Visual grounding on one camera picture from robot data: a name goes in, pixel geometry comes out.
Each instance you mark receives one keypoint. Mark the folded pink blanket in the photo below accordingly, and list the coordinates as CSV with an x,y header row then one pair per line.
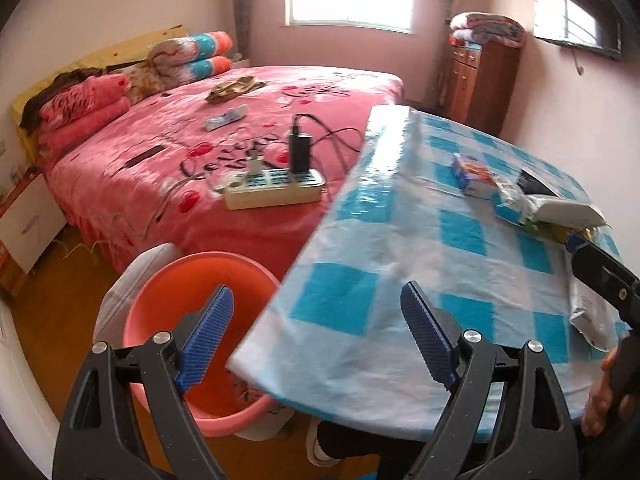
x,y
80,111

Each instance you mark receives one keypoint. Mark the white power strip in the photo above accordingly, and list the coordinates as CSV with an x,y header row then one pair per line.
x,y
272,188

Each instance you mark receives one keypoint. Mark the wall mounted television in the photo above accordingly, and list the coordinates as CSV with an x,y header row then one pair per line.
x,y
590,25

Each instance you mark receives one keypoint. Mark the grey curtain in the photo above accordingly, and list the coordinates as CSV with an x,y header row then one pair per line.
x,y
242,7

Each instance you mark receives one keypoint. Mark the white small charger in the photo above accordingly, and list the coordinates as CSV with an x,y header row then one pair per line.
x,y
255,166

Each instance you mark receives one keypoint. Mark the brown wooden cabinet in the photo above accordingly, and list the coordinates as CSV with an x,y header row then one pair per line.
x,y
480,84

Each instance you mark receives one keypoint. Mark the person's right hand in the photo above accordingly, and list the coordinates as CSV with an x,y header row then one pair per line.
x,y
601,398

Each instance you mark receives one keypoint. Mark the white feather wipes pack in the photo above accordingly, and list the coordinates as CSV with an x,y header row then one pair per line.
x,y
563,212

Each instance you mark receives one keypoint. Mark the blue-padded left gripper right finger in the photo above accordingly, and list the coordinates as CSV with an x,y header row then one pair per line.
x,y
506,417

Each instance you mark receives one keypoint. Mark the olive green cloth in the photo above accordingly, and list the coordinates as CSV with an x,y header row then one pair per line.
x,y
232,89

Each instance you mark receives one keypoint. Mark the orange plastic bucket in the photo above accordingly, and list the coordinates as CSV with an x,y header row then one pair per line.
x,y
207,302

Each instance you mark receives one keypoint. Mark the black charger adapter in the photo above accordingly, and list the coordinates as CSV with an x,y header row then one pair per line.
x,y
299,146

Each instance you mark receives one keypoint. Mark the folded blanket on cabinet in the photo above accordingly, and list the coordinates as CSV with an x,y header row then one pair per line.
x,y
481,28

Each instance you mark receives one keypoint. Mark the dark blue milk carton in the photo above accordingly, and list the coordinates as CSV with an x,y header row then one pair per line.
x,y
530,184

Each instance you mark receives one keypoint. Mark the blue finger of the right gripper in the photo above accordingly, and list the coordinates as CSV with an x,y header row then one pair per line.
x,y
577,244

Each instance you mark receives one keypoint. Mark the large white courier bag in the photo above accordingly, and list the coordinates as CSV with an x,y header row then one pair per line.
x,y
590,313

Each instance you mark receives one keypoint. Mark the green white wipes pack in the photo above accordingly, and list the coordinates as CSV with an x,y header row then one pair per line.
x,y
511,204

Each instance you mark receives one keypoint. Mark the yellow wooden headboard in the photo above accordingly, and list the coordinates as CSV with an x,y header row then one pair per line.
x,y
132,50

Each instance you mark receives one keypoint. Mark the white bedside cabinet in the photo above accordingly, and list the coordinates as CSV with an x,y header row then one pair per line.
x,y
30,222

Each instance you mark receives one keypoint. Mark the purple cartoon bear tissue pack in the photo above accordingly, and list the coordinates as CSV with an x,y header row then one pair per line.
x,y
473,177

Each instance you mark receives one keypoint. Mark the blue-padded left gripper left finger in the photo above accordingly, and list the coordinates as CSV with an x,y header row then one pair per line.
x,y
100,437

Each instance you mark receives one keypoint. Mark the pink bed cover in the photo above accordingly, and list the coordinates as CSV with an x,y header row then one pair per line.
x,y
155,175

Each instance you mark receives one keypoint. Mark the white remote control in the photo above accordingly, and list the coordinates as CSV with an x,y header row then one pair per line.
x,y
229,117

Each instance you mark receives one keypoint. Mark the blue white checkered tablecloth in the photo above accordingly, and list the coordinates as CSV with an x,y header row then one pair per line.
x,y
333,343

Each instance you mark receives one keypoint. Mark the rolled colourful quilt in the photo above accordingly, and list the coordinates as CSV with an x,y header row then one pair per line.
x,y
183,60

